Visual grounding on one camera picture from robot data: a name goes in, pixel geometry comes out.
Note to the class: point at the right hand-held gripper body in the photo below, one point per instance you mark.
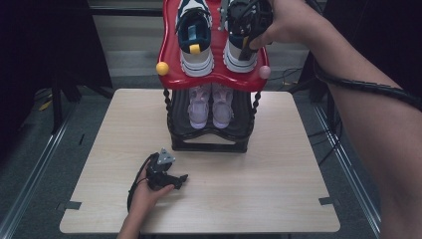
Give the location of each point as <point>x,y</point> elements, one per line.
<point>242,16</point>

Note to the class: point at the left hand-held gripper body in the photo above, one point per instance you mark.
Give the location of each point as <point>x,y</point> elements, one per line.
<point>157,176</point>

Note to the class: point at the navy and white sneaker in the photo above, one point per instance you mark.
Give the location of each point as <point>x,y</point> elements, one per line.
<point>195,63</point>
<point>237,64</point>

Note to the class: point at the red and black shoe rack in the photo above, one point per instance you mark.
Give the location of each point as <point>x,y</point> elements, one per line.
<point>212,83</point>

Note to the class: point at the purple sandal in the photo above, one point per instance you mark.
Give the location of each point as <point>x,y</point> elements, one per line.
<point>199,111</point>
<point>221,111</point>

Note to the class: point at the person's left hand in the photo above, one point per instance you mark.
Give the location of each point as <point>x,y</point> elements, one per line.
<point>144,200</point>

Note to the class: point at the person's right hand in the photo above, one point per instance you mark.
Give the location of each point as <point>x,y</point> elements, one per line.
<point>292,23</point>

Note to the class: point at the black tape strip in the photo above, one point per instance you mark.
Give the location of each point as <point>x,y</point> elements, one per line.
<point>81,139</point>

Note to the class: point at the black metal stand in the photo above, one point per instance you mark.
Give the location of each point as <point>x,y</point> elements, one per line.
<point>57,109</point>

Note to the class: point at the dark curtain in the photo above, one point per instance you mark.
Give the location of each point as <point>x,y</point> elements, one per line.
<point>381,33</point>
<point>33,49</point>

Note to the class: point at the metal floor rail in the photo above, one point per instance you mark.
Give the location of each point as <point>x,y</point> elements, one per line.
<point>361,191</point>
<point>36,166</point>

